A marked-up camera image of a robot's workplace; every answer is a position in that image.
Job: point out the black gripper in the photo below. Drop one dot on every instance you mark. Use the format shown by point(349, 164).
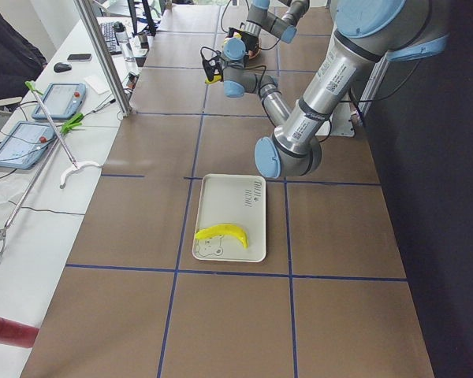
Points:
point(247, 41)
point(214, 68)

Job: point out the yellow banana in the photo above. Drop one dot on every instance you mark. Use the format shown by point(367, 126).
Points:
point(233, 230)
point(216, 79)

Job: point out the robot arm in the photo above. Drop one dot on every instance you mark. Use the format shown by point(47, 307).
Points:
point(364, 32)
point(259, 19)

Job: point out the brown wicker basket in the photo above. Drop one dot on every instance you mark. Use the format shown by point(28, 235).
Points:
point(239, 47)

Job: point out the metal cup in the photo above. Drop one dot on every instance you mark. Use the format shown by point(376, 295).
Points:
point(142, 38)

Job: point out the black keyboard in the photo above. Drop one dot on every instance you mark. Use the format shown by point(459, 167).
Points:
point(108, 34)

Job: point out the clear water bottle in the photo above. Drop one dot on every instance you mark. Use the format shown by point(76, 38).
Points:
point(123, 42)

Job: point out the white pillar with base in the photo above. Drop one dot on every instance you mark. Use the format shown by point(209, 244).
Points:
point(340, 123)

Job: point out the cream rectangular tray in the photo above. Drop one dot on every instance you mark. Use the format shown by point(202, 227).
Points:
point(232, 199)

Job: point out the black smartphone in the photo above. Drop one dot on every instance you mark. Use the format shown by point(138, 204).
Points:
point(79, 57)

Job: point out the black computer mouse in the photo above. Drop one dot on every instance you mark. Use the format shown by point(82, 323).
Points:
point(62, 67)

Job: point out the far teach pendant tablet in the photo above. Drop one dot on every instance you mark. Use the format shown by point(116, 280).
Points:
point(64, 100)

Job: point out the teach pendant tablet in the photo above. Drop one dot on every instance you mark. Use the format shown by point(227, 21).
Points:
point(64, 100)
point(25, 145)

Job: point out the white-claw reacher grabber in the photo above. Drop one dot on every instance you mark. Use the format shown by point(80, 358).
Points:
point(76, 165)

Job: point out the seated person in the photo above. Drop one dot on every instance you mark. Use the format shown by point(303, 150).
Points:
point(20, 61)

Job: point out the near teach pendant tablet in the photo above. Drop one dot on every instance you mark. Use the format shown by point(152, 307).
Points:
point(25, 145)

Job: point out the metal-claw reacher grabber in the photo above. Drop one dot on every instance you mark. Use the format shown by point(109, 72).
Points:
point(4, 229)

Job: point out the red cylinder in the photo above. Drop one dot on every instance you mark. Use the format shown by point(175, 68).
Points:
point(16, 334)

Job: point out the aluminium frame post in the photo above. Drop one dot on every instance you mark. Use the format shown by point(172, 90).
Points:
point(91, 24)

